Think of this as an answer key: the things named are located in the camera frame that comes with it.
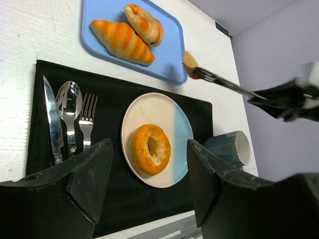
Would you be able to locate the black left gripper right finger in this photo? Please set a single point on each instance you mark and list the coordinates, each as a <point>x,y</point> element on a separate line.
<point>232,204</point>

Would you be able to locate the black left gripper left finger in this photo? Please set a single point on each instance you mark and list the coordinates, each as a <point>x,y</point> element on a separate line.
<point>61,202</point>

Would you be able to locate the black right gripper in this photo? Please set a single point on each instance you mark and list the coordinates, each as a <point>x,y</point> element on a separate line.
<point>276,101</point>

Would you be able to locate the orange bagel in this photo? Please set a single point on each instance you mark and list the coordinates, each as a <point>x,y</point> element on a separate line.
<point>150,149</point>

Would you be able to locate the steel serving tongs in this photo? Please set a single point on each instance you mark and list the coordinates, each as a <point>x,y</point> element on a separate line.
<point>213,78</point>

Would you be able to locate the brown bread slice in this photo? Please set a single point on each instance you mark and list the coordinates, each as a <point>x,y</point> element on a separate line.
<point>189,64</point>

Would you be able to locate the round golden bread roll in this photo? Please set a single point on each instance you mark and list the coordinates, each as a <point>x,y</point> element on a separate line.
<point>145,25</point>

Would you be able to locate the teal ceramic mug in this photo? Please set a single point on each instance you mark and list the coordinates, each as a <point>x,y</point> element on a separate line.
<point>232,147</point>

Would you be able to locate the steel table knife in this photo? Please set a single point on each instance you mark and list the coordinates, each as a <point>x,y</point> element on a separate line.
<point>55,129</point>

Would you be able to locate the steel fork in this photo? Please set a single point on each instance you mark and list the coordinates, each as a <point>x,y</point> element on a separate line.
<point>86,120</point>

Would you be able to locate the black cloth placemat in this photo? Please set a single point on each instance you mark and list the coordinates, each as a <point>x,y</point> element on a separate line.
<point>128,201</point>

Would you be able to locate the dark right corner label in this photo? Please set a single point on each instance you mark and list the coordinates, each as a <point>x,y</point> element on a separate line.
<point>222,29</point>

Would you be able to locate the steel spoon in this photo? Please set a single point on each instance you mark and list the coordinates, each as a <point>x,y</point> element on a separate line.
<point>69,102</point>

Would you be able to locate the cream and blue plate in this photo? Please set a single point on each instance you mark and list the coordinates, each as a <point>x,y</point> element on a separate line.
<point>161,110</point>

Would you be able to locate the blue plastic tray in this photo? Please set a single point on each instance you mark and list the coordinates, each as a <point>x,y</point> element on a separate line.
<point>168,55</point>

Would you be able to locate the striped orange croissant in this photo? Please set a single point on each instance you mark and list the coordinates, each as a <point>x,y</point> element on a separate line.
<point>122,42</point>

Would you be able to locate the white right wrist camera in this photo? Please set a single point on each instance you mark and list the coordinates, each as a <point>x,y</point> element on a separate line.
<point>310,73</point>

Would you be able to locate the aluminium frame rail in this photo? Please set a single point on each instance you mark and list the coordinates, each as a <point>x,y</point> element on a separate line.
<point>180,226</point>

